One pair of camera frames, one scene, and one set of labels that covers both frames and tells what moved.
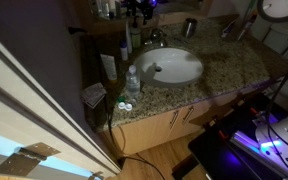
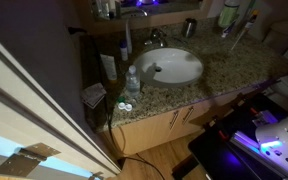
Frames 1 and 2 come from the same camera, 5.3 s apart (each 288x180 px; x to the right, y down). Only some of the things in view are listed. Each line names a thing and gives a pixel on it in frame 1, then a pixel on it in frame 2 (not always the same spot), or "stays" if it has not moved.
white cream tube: (109, 66) stays
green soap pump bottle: (136, 29) → (229, 13)
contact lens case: (122, 105) stays
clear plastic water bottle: (133, 82) stays
